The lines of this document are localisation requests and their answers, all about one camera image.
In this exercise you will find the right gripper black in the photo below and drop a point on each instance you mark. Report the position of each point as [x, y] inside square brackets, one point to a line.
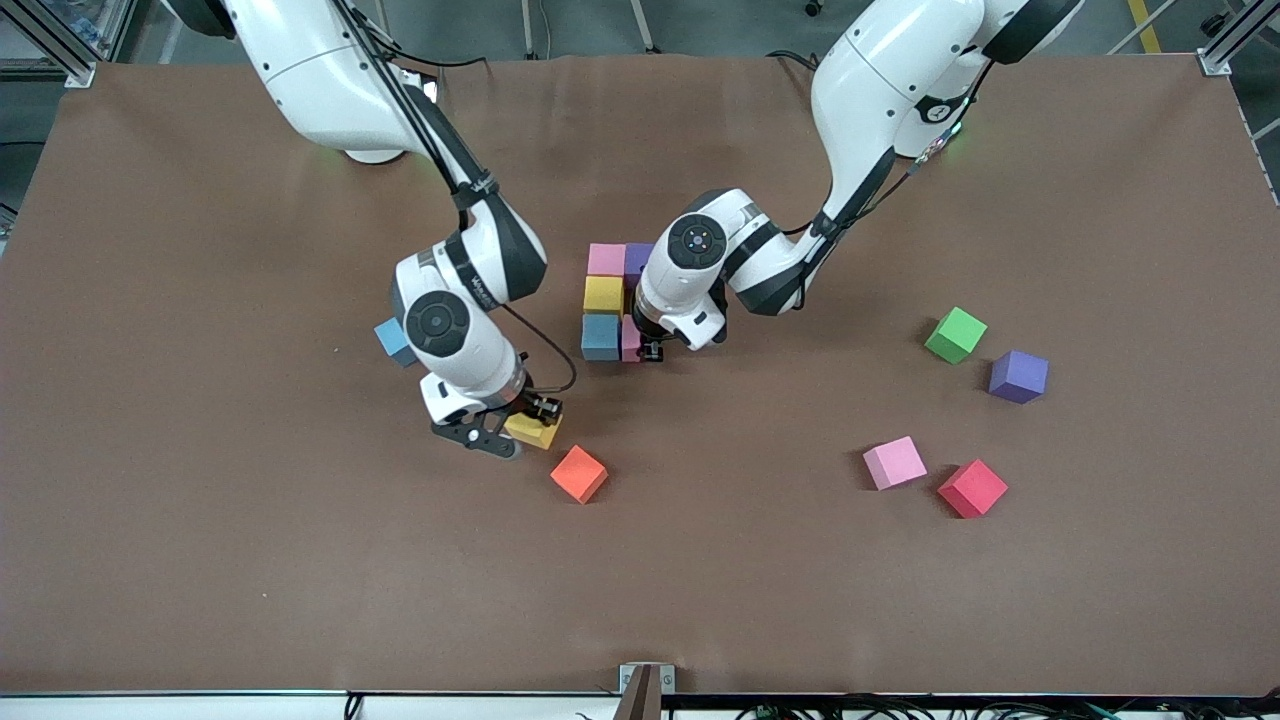
[528, 403]

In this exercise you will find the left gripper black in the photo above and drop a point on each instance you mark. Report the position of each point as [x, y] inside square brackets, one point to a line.
[652, 349]

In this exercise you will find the pink foam cube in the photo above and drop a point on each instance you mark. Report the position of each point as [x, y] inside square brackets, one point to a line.
[606, 259]
[630, 340]
[894, 463]

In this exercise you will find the yellow foam cube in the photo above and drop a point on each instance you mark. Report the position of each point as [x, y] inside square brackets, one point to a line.
[603, 294]
[535, 432]

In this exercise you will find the blue foam cube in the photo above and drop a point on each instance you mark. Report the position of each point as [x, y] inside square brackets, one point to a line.
[600, 337]
[390, 340]

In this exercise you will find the purple foam cube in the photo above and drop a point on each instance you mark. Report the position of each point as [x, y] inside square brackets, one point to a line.
[636, 260]
[1018, 376]

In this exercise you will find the red foam cube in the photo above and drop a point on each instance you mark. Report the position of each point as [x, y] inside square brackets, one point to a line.
[972, 488]

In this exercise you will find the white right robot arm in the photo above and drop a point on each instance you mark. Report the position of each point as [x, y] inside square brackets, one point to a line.
[310, 70]

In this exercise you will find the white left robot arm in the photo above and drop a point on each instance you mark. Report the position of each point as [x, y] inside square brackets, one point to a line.
[880, 80]

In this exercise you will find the orange foam cube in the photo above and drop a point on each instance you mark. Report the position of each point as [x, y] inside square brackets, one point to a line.
[579, 473]

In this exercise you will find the green foam cube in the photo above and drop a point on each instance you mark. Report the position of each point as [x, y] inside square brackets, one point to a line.
[955, 334]

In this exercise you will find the grey metal stand leg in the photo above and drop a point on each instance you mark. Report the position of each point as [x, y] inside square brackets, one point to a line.
[643, 25]
[527, 30]

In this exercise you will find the brown table mat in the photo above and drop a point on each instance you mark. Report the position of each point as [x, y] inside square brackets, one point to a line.
[200, 550]

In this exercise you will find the metal table edge bracket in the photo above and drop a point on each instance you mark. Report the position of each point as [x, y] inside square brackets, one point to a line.
[645, 690]

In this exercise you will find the white table edge rail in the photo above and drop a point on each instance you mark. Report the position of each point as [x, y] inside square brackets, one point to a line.
[200, 708]

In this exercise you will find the aluminium frame post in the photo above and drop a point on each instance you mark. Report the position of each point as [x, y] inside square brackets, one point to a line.
[55, 40]
[1240, 35]

